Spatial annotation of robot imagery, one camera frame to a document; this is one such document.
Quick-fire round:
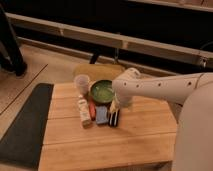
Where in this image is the black white striped eraser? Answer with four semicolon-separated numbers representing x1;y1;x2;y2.
108;110;120;127

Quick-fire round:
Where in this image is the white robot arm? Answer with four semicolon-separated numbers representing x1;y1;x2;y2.
112;68;213;171

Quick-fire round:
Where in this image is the green ceramic bowl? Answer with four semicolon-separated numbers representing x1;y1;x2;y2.
90;80;115;103

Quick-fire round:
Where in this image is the translucent ceramic cup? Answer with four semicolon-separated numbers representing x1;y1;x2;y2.
74;74;90;95

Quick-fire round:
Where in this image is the orange red small object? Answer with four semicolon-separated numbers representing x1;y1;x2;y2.
89;100;96;120

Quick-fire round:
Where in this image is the blue sponge block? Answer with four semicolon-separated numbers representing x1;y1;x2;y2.
96;106;108;125

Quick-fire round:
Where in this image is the white plastic bottle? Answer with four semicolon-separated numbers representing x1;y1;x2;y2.
78;95;92;127

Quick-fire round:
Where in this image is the dark chair leg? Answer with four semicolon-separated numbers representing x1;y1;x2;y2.
0;4;27;77

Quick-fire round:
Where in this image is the dark floor mat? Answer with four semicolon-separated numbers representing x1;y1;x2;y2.
0;83;53;169

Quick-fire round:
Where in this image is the wooden shelf rail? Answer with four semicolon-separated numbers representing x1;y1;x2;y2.
7;13;213;65

